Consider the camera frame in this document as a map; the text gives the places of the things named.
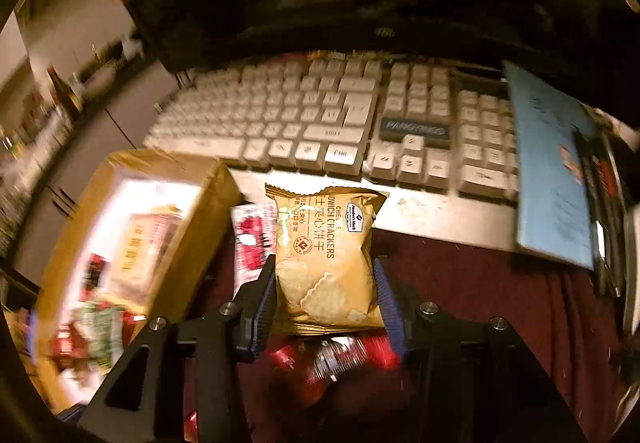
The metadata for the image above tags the dark glass bottle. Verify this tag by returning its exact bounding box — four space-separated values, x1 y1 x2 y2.
47 65 83 121

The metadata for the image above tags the kitchen cabinet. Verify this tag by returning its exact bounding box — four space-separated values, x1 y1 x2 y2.
10 58 182 284

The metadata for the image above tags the cardboard box with white inside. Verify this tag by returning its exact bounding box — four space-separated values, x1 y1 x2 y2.
32 149 245 416

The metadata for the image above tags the white red snack packet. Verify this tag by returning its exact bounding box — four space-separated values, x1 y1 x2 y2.
230 202 278 304

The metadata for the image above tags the light blue notebook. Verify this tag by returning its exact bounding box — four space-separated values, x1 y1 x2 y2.
502 60 601 271

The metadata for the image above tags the red black snack packet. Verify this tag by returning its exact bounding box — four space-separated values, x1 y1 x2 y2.
54 323 86 360

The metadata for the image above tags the maroon cloth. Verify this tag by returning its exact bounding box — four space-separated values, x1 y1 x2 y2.
180 228 631 443

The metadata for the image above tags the large green snack packet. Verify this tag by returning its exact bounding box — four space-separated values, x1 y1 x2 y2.
75 300 136 371

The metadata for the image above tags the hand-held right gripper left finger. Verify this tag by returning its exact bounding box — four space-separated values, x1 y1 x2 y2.
75 253 278 443

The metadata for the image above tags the beige wafer packet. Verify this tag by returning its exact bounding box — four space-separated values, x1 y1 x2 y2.
107 208 186 311

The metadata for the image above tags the black red pen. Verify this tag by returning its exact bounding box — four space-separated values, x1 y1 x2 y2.
597 130 628 299
572 128 613 296

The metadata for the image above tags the yellow cracker packet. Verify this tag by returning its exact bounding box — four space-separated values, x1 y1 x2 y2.
264 183 391 336

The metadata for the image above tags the beige grey keyboard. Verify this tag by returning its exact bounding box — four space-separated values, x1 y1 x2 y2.
142 54 523 208

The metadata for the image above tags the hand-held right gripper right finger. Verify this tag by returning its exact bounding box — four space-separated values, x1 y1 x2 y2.
371 257 591 443

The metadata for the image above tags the shiny red candy packet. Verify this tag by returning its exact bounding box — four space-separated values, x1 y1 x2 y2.
267 330 401 404

